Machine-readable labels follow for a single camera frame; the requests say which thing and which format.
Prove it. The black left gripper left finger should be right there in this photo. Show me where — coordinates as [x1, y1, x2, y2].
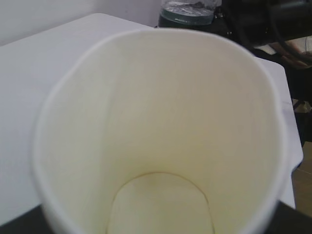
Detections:
[0, 206, 53, 234]

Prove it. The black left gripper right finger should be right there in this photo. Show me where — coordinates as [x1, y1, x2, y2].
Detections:
[273, 202, 312, 234]

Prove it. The white paper cup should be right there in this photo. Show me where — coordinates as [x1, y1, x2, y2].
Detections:
[32, 28, 289, 234]

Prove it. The clear water bottle green label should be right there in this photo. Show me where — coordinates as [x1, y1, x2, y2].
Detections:
[157, 0, 222, 28]

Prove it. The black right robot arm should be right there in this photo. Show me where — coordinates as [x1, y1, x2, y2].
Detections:
[210, 0, 312, 48]

